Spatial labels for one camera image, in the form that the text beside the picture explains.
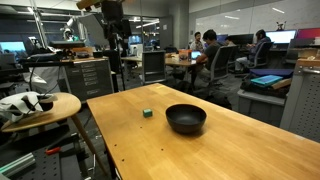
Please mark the dark office chair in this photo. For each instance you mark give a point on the dark office chair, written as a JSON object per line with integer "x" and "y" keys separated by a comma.
{"x": 264, "y": 53}

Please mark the round wooden side table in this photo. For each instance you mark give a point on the round wooden side table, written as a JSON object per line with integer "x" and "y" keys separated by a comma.
{"x": 65, "y": 106}

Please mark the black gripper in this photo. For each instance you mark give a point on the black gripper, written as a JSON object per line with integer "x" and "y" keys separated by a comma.
{"x": 112, "y": 10}

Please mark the person in dark jacket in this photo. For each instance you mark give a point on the person in dark jacket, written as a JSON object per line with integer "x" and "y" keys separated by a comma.
{"x": 256, "y": 46}

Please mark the black bag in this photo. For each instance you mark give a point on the black bag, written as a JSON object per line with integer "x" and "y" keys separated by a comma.
{"x": 263, "y": 90}

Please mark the open laptop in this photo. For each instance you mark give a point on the open laptop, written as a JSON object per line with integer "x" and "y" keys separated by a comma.
{"x": 195, "y": 54}

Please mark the grey storage bin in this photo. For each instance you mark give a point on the grey storage bin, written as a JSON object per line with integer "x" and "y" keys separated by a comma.
{"x": 260, "y": 107}

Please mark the grey office chair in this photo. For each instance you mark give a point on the grey office chair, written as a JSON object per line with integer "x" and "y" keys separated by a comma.
{"x": 220, "y": 65}

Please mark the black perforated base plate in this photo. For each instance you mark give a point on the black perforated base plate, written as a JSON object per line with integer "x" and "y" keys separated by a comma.
{"x": 43, "y": 167}

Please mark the seated person behind monitor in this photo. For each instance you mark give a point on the seated person behind monitor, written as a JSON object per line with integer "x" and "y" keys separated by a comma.
{"x": 229, "y": 40}

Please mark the blue lit monitor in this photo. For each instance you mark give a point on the blue lit monitor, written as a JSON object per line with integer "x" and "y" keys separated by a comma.
{"x": 12, "y": 46}

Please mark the orange container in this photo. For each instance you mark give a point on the orange container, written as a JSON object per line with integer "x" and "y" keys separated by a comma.
{"x": 184, "y": 54}

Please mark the aluminium profile bar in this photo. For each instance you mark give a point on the aluminium profile bar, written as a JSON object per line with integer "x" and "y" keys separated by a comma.
{"x": 16, "y": 165}

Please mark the wooden shelf box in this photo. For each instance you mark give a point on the wooden shelf box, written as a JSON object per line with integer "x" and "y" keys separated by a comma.
{"x": 308, "y": 55}

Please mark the grey drawer cabinet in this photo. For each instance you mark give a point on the grey drawer cabinet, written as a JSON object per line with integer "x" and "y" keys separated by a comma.
{"x": 88, "y": 78}

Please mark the person in light shirt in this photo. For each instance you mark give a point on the person in light shirt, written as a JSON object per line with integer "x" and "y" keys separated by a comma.
{"x": 197, "y": 43}

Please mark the small black cup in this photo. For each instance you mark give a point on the small black cup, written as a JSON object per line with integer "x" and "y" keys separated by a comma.
{"x": 46, "y": 105}

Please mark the black bowl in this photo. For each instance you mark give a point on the black bowl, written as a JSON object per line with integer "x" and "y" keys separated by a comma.
{"x": 185, "y": 117}

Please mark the white crumpled cloth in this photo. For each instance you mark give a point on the white crumpled cloth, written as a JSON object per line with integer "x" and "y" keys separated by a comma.
{"x": 16, "y": 106}

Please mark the grey light panel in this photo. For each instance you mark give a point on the grey light panel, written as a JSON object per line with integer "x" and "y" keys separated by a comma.
{"x": 93, "y": 30}

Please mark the white lit monitor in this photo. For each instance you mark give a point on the white lit monitor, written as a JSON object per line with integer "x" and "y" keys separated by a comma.
{"x": 281, "y": 36}

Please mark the small green cube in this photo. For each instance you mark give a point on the small green cube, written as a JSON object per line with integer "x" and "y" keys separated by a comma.
{"x": 147, "y": 113}

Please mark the dark blue folder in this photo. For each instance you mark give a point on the dark blue folder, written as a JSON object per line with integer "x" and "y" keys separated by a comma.
{"x": 271, "y": 72}

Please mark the wooden office desk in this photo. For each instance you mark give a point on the wooden office desk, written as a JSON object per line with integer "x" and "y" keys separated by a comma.
{"x": 175, "y": 62}

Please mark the grey perforated metal cabinet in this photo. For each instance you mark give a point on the grey perforated metal cabinet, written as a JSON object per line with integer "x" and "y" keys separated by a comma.
{"x": 303, "y": 100}

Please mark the small dark figurine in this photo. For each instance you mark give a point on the small dark figurine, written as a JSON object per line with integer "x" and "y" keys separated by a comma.
{"x": 281, "y": 26}

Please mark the person in dark t-shirt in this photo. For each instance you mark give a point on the person in dark t-shirt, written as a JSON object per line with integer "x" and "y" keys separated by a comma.
{"x": 210, "y": 50}

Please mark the wooden plank piece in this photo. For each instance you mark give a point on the wooden plank piece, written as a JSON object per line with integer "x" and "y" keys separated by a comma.
{"x": 281, "y": 83}

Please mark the red lit monitor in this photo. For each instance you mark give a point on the red lit monitor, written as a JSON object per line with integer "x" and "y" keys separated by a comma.
{"x": 308, "y": 33}

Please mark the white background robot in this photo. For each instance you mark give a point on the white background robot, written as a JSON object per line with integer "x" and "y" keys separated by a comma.
{"x": 68, "y": 33}

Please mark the dark monitor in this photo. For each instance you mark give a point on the dark monitor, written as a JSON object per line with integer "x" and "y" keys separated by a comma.
{"x": 241, "y": 39}

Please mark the black flat device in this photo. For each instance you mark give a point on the black flat device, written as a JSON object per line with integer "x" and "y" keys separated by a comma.
{"x": 66, "y": 44}

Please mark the teal flat box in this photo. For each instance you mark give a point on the teal flat box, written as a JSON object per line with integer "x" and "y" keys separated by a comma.
{"x": 266, "y": 80}

